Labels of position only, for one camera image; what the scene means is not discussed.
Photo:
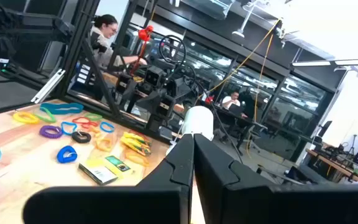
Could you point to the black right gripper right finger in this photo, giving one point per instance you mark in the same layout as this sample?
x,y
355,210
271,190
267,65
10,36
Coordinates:
x,y
228,199

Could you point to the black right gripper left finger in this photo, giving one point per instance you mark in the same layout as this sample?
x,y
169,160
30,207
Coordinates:
x,y
166,193

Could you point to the orange rubber band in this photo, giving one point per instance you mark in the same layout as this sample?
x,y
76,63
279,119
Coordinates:
x,y
135,160
99,144

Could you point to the yellow green packet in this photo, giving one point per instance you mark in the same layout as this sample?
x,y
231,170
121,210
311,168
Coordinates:
x,y
101,172

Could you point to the small green rubber band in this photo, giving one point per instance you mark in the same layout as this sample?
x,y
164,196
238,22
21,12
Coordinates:
x,y
87,116

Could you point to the red rubber band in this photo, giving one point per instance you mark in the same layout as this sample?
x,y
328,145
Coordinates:
x,y
89,125

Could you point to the coloured rings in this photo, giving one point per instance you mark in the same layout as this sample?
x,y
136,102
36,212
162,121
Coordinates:
x,y
77,118

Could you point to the light blue rubber band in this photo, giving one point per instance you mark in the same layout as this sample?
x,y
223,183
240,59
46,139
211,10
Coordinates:
x,y
62,127

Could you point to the white desk lamp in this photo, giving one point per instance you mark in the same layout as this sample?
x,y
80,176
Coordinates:
x,y
197,123

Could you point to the red desk lamp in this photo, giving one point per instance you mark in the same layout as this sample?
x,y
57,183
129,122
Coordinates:
x,y
144,34

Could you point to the black office desk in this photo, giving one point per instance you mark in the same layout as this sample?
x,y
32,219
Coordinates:
x,y
250,123

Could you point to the person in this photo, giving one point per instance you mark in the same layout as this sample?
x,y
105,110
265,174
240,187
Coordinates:
x,y
232,101
101,40

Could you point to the grey laptop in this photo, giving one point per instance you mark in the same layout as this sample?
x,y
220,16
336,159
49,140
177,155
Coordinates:
x,y
236,109

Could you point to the ceiling light strip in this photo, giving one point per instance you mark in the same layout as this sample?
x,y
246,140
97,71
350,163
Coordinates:
x,y
309,63

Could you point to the black aluminium frame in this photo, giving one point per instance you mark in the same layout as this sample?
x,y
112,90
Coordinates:
x,y
75,46

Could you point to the white metal bracket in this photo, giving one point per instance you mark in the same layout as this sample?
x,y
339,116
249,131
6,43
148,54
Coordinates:
x,y
48,87

